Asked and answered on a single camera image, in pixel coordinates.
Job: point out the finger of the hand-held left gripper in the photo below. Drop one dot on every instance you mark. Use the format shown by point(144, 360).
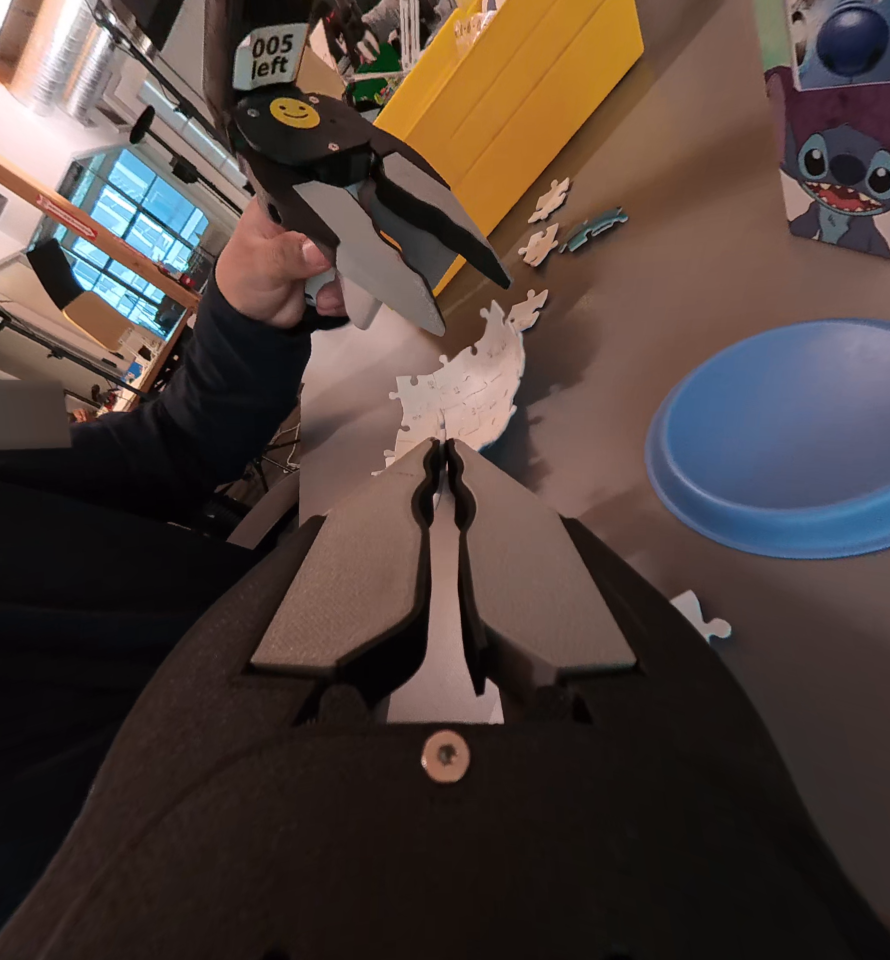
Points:
point(362, 255)
point(430, 202)

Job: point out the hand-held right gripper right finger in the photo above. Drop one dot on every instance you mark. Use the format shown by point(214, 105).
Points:
point(542, 592)

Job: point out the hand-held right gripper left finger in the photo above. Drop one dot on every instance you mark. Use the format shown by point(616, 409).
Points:
point(340, 585)

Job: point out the white assembled puzzle ball section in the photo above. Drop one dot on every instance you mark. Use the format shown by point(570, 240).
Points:
point(467, 390)

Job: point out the person's left forearm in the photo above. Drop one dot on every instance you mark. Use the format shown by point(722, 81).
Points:
point(212, 390)

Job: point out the single pointed white puzzle piece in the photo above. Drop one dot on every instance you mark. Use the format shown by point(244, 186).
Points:
point(541, 246)

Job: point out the blue printed puzzle piece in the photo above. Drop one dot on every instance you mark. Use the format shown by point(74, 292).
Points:
point(595, 227)

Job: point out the printed cardboard puzzle box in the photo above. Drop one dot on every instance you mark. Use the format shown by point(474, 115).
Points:
point(842, 150)

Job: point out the person's left hand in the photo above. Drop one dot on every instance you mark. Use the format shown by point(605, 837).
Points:
point(265, 270)

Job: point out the yellow plastic bin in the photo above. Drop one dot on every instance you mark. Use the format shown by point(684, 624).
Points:
point(520, 97)

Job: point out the large window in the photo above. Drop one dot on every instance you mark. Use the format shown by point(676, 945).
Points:
point(137, 217)

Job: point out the blue round plastic stand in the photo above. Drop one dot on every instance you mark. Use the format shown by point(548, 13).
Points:
point(789, 442)

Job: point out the silver ventilation duct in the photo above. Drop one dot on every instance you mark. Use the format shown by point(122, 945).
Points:
point(62, 52)

